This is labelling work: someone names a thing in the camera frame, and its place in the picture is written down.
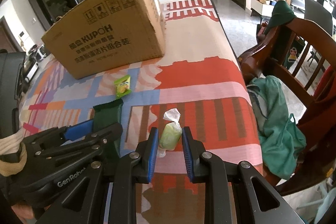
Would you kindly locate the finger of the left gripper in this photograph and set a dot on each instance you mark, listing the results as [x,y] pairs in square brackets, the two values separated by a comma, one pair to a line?
[57,136]
[79,148]

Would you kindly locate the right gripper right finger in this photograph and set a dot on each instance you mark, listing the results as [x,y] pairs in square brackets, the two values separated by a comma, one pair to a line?
[233,191]

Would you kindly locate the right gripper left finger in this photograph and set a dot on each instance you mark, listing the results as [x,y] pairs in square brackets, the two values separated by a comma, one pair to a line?
[106,189]

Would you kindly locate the dark green snack packet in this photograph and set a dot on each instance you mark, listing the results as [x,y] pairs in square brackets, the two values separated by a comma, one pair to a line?
[105,115]

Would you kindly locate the green candy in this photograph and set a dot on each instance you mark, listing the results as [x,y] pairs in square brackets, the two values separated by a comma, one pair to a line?
[172,132]

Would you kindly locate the left hand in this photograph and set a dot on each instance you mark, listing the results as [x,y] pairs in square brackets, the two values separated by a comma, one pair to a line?
[13,154]

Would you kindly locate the yellow-green snack packet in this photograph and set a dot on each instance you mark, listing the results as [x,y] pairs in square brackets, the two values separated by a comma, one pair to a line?
[122,86]

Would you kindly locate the green cloth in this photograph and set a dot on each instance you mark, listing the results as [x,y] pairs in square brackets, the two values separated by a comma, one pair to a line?
[280,139]

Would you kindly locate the electric cooking pot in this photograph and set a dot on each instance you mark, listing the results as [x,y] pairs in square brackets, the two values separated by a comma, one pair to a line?
[30,68]

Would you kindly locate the colourful patterned tablecloth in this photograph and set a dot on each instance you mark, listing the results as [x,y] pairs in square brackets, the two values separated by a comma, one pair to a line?
[198,75]

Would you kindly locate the brown cardboard box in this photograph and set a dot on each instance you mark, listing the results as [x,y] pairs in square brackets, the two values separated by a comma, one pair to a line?
[98,35]

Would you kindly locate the wooden armchair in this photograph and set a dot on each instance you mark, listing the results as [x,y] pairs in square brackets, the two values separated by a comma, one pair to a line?
[318,96]

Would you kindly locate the white low tv cabinet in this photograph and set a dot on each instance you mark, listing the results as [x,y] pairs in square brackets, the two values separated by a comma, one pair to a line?
[263,10]

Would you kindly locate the black chair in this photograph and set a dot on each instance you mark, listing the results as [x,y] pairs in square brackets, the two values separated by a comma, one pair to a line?
[315,12]

